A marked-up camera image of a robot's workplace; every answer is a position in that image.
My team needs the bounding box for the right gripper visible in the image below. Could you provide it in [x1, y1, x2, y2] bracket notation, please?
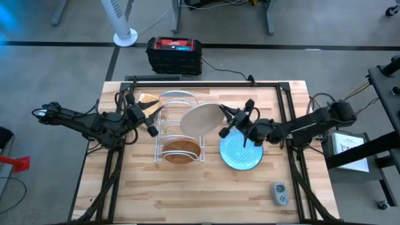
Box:
[218, 98, 262, 140]

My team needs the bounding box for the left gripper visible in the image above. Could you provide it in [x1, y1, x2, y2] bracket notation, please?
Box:
[124, 92, 166, 138]

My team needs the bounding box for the plain beige plate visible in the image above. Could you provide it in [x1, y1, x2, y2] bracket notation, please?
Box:
[179, 102, 226, 140]

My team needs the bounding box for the teal patterned plate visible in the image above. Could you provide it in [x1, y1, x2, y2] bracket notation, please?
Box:
[219, 127, 264, 171]

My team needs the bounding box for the brown wooden plate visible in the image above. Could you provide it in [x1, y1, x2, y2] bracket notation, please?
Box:
[162, 139, 202, 165]

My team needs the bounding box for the black ribbed bar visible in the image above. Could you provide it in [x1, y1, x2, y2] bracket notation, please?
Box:
[124, 74, 184, 82]

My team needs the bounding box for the red black power station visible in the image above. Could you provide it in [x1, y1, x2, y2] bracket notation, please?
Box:
[146, 36, 203, 76]

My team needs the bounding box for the white tower fan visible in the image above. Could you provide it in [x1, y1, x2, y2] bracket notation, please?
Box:
[99, 0, 139, 48]

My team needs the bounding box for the small grey plug device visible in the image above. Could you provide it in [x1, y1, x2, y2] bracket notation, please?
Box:
[270, 181, 290, 206]

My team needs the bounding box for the grey desk leg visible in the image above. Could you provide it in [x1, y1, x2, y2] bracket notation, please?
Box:
[51, 0, 69, 28]
[265, 0, 276, 36]
[171, 0, 183, 34]

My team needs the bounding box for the white paper manual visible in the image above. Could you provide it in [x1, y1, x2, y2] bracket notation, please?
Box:
[331, 132, 370, 173]

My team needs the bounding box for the grey side tray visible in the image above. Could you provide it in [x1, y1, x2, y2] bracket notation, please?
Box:
[321, 130, 390, 184]

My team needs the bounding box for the red plastic object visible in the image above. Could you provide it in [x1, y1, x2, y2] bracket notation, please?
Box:
[0, 155, 31, 174]

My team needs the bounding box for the dark storage bin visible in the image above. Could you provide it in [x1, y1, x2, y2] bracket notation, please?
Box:
[0, 126, 15, 201]

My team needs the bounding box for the black equipment stand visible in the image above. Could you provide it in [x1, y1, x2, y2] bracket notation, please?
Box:
[324, 54, 400, 176]

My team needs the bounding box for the white wire dish rack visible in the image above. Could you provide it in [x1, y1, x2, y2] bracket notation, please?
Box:
[154, 90, 206, 163]

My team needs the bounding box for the black aluminium table frame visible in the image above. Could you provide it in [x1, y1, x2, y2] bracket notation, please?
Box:
[67, 74, 338, 224]

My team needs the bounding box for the black power cable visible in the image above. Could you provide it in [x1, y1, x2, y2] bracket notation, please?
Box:
[201, 57, 257, 86]

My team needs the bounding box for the yellow wire bundle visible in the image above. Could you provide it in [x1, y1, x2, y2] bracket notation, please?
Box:
[343, 77, 373, 101]

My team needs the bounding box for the black floor cable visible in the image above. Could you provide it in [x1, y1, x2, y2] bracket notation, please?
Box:
[0, 176, 28, 216]

